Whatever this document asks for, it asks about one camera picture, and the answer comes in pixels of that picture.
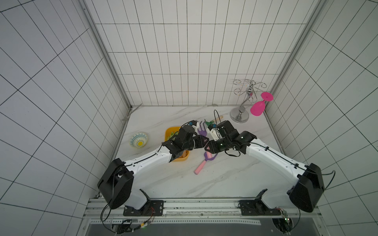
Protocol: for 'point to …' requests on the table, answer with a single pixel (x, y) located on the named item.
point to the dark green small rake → (210, 122)
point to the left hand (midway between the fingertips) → (206, 142)
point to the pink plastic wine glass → (258, 107)
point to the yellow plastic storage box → (168, 131)
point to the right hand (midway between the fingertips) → (202, 150)
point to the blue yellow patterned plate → (138, 140)
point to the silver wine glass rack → (239, 114)
